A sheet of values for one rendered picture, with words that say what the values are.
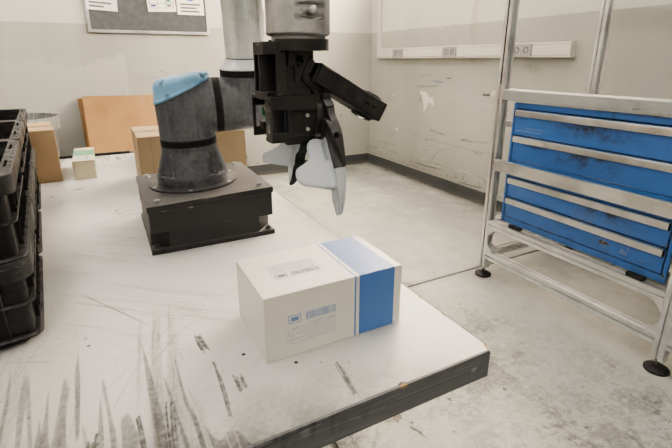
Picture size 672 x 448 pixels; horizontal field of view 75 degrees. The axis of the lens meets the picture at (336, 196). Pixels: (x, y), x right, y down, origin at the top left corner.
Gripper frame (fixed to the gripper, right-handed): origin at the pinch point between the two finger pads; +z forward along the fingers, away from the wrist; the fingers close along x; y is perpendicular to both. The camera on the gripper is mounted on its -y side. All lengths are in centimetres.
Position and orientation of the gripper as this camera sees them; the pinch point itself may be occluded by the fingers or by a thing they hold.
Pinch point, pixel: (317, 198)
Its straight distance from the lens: 58.5
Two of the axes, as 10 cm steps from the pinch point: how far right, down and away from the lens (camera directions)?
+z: 0.1, 9.5, 3.0
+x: 4.6, 2.6, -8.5
